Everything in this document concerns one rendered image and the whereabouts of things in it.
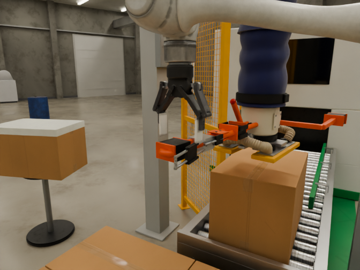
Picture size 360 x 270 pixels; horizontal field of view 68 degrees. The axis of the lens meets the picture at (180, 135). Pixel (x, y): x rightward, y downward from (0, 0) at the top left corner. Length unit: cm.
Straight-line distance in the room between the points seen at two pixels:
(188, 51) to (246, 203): 85
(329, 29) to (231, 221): 101
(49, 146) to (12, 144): 32
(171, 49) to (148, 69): 148
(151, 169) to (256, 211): 122
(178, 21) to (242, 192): 94
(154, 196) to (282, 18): 201
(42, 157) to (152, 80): 103
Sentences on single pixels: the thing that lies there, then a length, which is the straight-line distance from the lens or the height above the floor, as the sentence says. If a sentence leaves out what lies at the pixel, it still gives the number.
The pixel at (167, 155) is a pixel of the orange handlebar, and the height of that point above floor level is 120.
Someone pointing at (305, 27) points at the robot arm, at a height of 153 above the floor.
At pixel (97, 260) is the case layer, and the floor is 54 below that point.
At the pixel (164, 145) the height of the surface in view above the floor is 122.
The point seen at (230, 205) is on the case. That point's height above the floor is 79.
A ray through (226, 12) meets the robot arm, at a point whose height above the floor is 155.
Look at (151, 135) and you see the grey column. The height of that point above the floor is 92.
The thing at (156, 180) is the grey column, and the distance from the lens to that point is 236.
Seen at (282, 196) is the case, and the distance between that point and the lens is 130.
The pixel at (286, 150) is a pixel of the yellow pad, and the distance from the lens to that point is 127.
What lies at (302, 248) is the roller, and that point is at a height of 53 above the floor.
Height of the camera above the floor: 143
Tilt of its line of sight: 13 degrees down
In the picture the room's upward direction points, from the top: straight up
